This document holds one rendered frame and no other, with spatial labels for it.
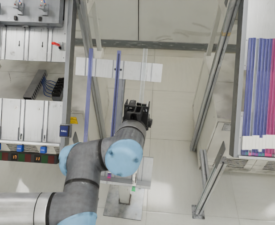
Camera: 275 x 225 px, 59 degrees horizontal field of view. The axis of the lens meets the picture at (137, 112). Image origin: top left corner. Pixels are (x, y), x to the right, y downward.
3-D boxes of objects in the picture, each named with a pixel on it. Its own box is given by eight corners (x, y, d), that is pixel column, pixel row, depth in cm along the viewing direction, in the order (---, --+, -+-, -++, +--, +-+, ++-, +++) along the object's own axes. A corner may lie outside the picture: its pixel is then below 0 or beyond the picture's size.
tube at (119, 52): (111, 177, 100) (110, 177, 99) (108, 176, 100) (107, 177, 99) (121, 51, 94) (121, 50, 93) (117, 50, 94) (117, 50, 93)
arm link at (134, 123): (144, 154, 62) (112, 150, 63) (145, 145, 66) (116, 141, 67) (145, 127, 59) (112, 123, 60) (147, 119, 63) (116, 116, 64)
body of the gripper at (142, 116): (151, 100, 74) (148, 115, 63) (149, 126, 77) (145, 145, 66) (126, 98, 75) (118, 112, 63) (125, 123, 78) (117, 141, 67)
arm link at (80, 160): (49, 182, 52) (97, 174, 49) (60, 139, 59) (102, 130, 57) (67, 197, 57) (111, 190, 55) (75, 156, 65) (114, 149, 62)
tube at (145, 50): (135, 189, 91) (135, 190, 89) (131, 189, 91) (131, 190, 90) (148, 48, 81) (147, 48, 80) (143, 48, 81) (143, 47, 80)
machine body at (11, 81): (96, 167, 185) (84, 110, 140) (7, 160, 189) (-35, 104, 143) (110, 106, 229) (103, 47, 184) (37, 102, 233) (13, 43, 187)
